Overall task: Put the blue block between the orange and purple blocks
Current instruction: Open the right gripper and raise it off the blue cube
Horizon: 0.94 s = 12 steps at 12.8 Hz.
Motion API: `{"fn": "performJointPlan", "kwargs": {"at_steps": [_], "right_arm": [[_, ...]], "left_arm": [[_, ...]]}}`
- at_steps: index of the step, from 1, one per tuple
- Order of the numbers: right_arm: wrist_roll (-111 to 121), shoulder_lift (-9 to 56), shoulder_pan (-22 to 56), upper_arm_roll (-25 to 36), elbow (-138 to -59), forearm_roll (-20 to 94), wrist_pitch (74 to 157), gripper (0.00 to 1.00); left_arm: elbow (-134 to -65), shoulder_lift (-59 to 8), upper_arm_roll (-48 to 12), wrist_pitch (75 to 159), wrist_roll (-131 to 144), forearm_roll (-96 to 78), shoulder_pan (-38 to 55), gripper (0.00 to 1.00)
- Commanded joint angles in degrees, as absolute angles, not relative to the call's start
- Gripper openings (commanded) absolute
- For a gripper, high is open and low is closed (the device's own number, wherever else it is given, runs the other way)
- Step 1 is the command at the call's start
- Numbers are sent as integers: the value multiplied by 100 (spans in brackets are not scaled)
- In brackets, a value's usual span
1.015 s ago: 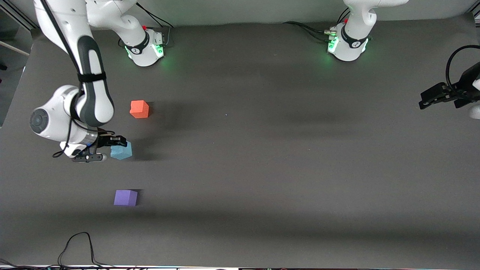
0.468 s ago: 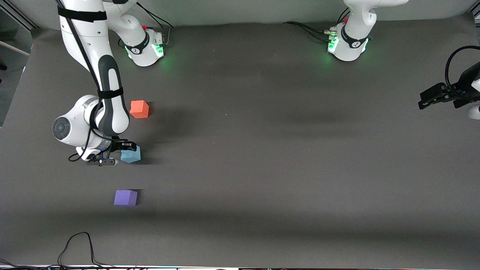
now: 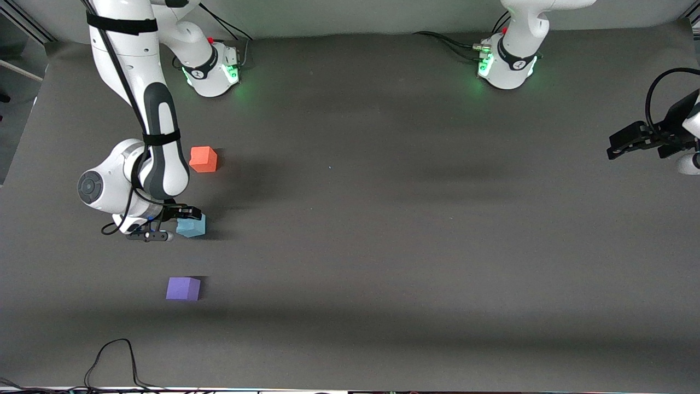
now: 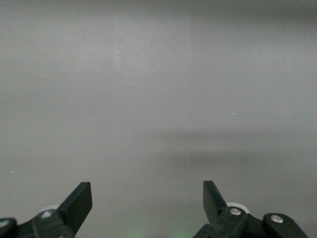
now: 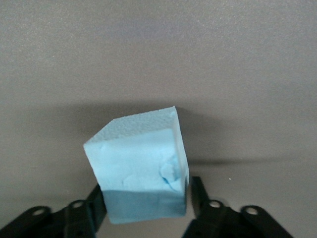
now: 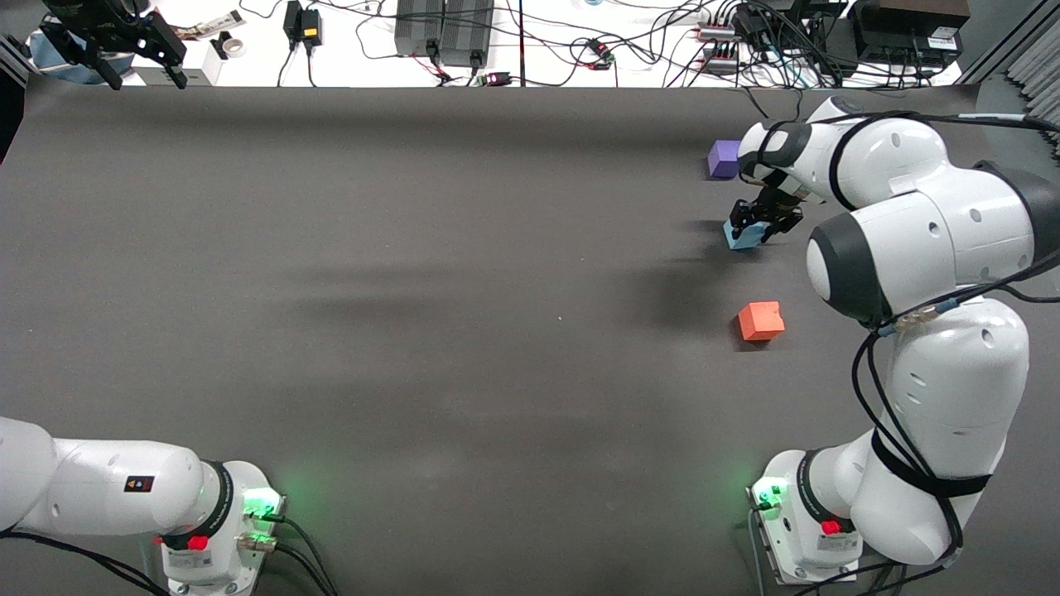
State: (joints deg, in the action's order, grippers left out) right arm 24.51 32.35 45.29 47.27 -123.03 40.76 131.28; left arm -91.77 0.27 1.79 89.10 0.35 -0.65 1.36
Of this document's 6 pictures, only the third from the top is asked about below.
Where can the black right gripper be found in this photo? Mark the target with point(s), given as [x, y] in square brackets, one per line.
[176, 212]

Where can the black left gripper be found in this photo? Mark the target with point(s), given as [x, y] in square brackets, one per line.
[670, 130]

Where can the light blue foam block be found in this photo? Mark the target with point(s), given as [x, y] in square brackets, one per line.
[192, 227]

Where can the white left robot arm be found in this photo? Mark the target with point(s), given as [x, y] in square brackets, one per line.
[514, 60]

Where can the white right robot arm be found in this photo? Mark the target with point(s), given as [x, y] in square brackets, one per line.
[131, 82]

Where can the orange foam block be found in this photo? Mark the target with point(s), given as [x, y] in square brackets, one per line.
[203, 158]

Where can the purple foam block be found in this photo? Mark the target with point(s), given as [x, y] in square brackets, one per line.
[182, 288]

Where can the aluminium frame rail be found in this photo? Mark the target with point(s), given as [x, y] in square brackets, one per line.
[24, 23]

